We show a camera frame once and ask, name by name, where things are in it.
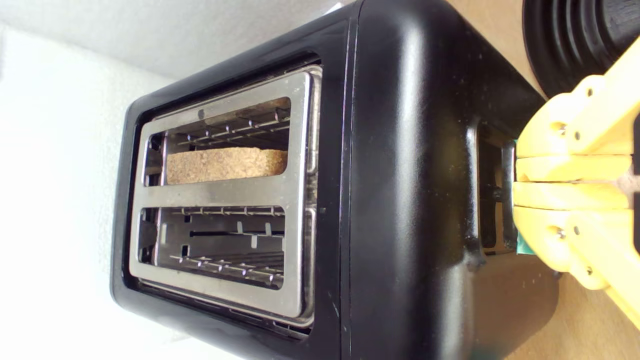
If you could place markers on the black two-slot toaster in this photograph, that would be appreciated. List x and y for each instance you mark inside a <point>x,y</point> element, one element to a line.
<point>410,175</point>

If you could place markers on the black plate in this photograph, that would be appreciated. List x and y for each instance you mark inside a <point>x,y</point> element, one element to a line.
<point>565,45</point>

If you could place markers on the brown bread slice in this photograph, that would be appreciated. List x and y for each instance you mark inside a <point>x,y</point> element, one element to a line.
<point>225,165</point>

